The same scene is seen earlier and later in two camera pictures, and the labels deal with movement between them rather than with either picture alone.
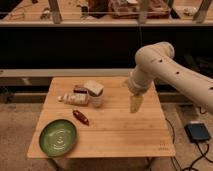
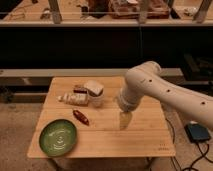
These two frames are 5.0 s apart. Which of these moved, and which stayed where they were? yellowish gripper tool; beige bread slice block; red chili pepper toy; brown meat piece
Moved: yellowish gripper tool
Stayed: red chili pepper toy; beige bread slice block; brown meat piece
